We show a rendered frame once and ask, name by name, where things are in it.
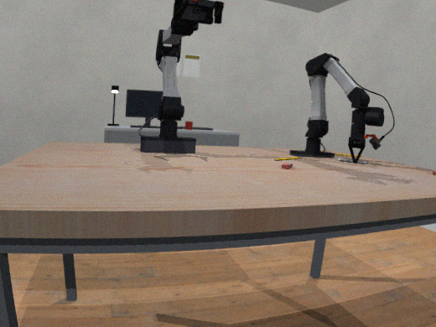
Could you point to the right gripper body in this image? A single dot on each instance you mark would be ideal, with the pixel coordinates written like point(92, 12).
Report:
point(192, 12)

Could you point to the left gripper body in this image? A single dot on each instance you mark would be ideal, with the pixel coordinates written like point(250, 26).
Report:
point(358, 132)

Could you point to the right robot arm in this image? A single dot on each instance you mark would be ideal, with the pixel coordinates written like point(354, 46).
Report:
point(167, 58)

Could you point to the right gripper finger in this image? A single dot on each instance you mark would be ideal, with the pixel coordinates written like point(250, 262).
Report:
point(179, 8)
point(218, 11)

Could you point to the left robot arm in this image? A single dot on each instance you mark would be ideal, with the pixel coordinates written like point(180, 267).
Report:
point(318, 124)

